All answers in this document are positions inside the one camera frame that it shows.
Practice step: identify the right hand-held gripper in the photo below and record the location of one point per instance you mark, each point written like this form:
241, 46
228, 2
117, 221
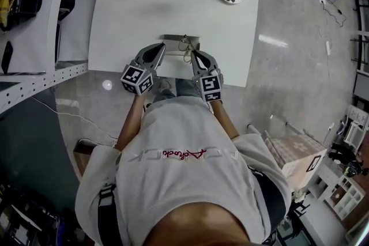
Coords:
210, 85

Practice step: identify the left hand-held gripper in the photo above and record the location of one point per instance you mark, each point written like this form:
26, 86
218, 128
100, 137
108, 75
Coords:
135, 77

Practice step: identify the grey glasses case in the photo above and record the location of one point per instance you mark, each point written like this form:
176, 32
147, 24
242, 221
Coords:
174, 42

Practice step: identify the thin-framed glasses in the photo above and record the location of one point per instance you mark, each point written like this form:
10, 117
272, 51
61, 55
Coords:
184, 44

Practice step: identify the person's right forearm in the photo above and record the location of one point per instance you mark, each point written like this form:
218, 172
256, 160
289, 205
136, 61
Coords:
226, 121

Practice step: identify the person's left forearm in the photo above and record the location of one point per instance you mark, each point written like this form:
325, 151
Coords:
129, 124

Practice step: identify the person's grey trouser legs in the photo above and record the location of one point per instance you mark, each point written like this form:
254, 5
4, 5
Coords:
187, 89

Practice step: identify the person's shoe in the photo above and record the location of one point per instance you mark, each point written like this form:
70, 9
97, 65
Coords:
163, 85

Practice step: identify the person's white shirt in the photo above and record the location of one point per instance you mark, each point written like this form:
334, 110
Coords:
184, 170

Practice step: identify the white metal shelf rack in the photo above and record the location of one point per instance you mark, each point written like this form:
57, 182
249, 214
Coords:
37, 77

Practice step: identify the white power strip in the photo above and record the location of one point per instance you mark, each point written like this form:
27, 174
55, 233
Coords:
327, 48

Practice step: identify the wooden stool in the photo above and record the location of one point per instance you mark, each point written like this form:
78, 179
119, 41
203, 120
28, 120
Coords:
82, 155

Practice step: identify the pink checkered box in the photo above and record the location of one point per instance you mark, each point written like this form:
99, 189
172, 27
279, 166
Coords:
297, 158

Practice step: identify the small flat black object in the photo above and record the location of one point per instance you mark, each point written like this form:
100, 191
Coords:
7, 56

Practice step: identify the white cabinet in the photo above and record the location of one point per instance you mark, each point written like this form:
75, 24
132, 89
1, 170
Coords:
340, 193

